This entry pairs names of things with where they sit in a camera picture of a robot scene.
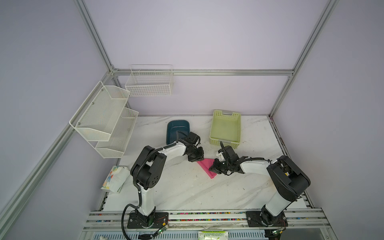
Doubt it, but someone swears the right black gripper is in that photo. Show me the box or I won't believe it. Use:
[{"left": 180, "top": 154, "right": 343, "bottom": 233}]
[{"left": 208, "top": 158, "right": 231, "bottom": 174}]

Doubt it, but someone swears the pink paper napkin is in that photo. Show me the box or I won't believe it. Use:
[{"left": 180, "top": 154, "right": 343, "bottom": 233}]
[{"left": 198, "top": 159, "right": 217, "bottom": 179}]

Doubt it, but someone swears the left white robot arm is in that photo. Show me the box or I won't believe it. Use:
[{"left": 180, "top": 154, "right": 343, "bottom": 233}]
[{"left": 131, "top": 132, "right": 204, "bottom": 225}]

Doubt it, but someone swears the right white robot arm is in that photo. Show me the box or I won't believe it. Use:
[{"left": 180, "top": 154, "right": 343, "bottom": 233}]
[{"left": 209, "top": 142, "right": 311, "bottom": 227}]

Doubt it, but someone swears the colourful napkin packet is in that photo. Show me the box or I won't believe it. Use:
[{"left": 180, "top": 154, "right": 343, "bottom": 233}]
[{"left": 101, "top": 166, "right": 130, "bottom": 194}]

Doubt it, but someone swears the teal plastic oval tub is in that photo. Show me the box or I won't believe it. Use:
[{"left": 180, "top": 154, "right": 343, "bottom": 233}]
[{"left": 166, "top": 120, "right": 190, "bottom": 145}]

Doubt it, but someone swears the light green plastic basket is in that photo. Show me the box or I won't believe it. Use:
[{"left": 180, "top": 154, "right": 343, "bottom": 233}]
[{"left": 210, "top": 110, "right": 242, "bottom": 149}]

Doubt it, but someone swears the white perforated metal shelf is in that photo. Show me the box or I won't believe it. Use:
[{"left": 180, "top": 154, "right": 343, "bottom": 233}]
[{"left": 69, "top": 82, "right": 139, "bottom": 159}]

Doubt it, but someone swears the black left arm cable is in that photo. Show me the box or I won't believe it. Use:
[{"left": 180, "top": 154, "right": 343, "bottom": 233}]
[{"left": 121, "top": 131, "right": 193, "bottom": 240}]

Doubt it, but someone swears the white wire basket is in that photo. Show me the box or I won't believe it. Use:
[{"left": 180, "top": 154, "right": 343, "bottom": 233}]
[{"left": 125, "top": 65, "right": 174, "bottom": 97}]

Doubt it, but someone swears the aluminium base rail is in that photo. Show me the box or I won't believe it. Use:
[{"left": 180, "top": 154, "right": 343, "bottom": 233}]
[{"left": 80, "top": 208, "right": 337, "bottom": 240}]

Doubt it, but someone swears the aluminium frame profile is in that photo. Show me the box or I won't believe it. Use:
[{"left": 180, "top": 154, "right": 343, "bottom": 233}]
[{"left": 1, "top": 1, "right": 338, "bottom": 233}]

